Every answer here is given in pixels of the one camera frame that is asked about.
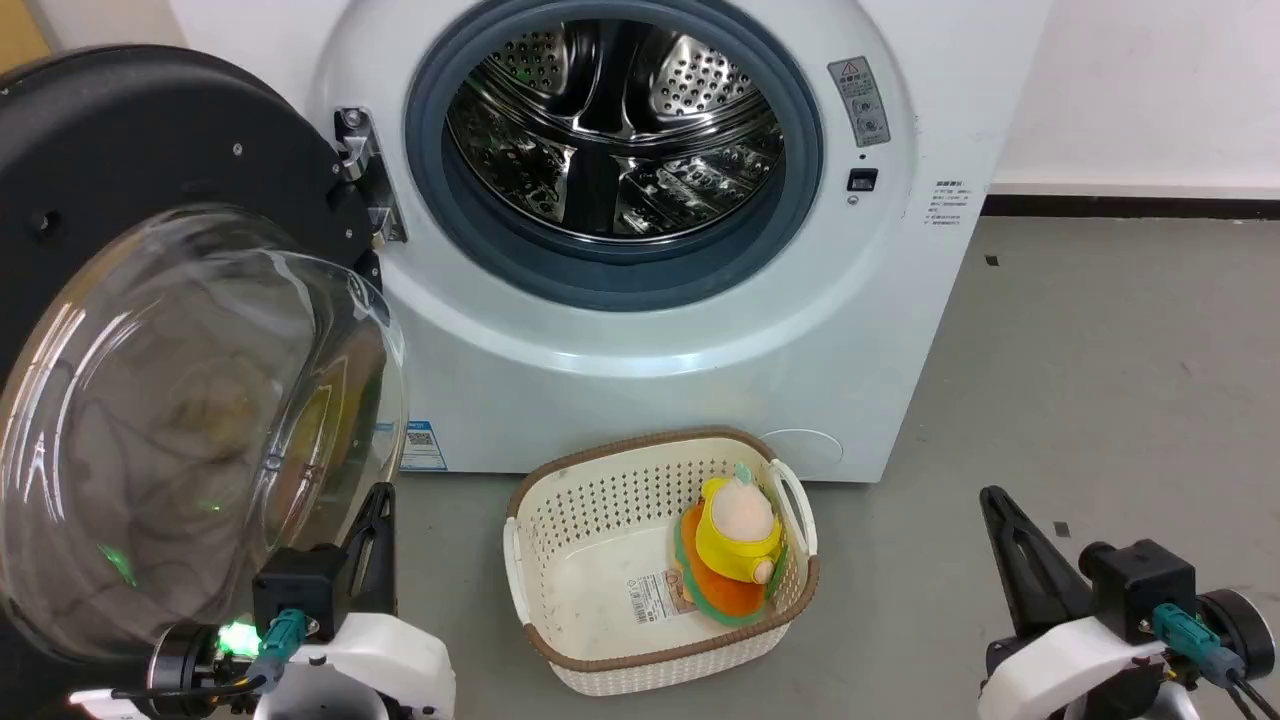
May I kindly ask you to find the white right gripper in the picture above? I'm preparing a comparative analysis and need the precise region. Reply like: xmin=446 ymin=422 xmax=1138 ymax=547
xmin=978 ymin=486 xmax=1167 ymax=720

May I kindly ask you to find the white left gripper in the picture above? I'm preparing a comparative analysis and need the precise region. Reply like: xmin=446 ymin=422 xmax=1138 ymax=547
xmin=255 ymin=483 xmax=457 ymax=720

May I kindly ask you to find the black washer door glass bowl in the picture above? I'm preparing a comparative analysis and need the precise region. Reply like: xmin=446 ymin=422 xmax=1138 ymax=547
xmin=0 ymin=43 xmax=411 ymax=720

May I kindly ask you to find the white front-load washing machine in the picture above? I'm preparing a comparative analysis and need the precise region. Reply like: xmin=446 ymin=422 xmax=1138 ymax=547
xmin=168 ymin=0 xmax=1053 ymax=486

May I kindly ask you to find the metal door hinge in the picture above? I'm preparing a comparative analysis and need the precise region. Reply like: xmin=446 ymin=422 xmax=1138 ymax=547
xmin=333 ymin=105 xmax=409 ymax=246

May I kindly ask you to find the blue energy label sticker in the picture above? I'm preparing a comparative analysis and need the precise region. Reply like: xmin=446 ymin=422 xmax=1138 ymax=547
xmin=400 ymin=418 xmax=448 ymax=473

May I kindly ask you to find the cream laundry basket brown rim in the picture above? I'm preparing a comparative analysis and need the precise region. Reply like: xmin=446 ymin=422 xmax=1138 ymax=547
xmin=503 ymin=427 xmax=821 ymax=698

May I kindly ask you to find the round white filter cover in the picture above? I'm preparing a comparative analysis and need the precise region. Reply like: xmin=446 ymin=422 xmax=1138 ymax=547
xmin=760 ymin=429 xmax=844 ymax=481

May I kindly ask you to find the paper barcode label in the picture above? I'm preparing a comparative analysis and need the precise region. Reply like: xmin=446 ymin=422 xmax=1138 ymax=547
xmin=627 ymin=570 xmax=698 ymax=626

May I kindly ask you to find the yellow orange plush doll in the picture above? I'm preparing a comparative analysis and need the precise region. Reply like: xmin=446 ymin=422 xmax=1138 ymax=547
xmin=672 ymin=462 xmax=791 ymax=629

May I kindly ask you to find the small text sticker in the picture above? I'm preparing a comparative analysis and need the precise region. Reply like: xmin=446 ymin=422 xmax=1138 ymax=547
xmin=925 ymin=180 xmax=969 ymax=229

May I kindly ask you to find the grey warning label sticker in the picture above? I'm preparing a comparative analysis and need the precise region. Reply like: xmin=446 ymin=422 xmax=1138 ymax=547
xmin=827 ymin=56 xmax=892 ymax=149

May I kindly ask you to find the steel perforated washer drum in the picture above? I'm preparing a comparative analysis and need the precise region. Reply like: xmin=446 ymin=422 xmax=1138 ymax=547
xmin=445 ymin=18 xmax=788 ymax=241

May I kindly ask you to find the wooden panel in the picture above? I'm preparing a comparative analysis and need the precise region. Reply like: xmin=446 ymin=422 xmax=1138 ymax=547
xmin=0 ymin=0 xmax=51 ymax=73

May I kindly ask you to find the left gripper cable teal plug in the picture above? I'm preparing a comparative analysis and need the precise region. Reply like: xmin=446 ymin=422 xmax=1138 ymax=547
xmin=108 ymin=608 xmax=307 ymax=701

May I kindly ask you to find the gripper cable teal plug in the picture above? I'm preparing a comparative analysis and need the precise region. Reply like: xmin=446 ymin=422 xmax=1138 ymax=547
xmin=1150 ymin=603 xmax=1280 ymax=720
xmin=108 ymin=608 xmax=307 ymax=701

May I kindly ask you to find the right gripper cable teal plug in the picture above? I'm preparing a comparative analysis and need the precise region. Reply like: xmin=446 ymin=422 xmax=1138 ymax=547
xmin=1150 ymin=603 xmax=1280 ymax=720

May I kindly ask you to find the dark wall baseboard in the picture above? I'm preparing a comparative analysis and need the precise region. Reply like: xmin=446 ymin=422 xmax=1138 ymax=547
xmin=982 ymin=195 xmax=1280 ymax=221

